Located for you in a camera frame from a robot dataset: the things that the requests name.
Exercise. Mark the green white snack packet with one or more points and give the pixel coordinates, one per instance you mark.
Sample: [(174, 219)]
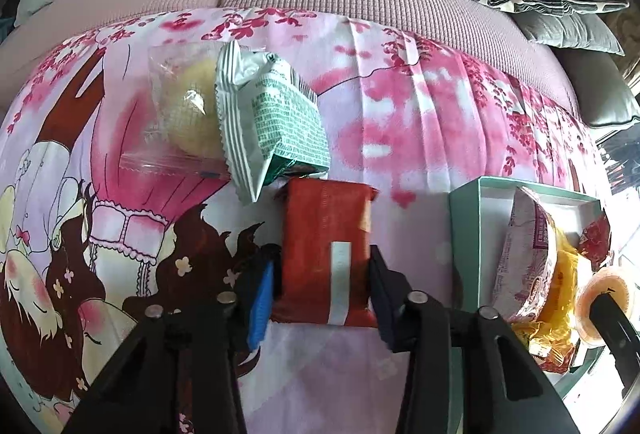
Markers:
[(269, 121)]

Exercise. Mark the yellow orange snack packet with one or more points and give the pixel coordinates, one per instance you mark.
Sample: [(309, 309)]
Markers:
[(552, 338)]

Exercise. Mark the red foil snack packet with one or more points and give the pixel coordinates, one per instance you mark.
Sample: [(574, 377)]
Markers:
[(325, 254)]

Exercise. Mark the orange round wrapped snack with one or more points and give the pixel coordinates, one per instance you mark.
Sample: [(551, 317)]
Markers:
[(605, 300)]

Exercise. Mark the clear yellow cake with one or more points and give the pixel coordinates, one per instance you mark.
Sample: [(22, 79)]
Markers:
[(182, 134)]

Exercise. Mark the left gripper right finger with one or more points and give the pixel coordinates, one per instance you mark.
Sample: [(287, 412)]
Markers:
[(388, 290)]

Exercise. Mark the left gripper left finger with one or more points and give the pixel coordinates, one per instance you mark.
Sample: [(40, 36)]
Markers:
[(259, 279)]

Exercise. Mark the red bow-shaped snack packet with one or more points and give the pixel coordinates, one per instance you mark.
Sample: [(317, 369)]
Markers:
[(595, 242)]

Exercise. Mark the pink snack packet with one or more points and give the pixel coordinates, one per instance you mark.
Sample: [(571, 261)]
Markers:
[(527, 261)]

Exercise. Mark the grey satin pillow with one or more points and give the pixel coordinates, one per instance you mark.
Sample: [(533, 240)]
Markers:
[(574, 31)]

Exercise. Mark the teal shallow cardboard tray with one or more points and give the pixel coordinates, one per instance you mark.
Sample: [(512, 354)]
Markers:
[(480, 211)]

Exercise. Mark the pink cartoon print blanket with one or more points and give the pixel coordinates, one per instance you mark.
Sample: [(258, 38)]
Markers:
[(87, 245)]

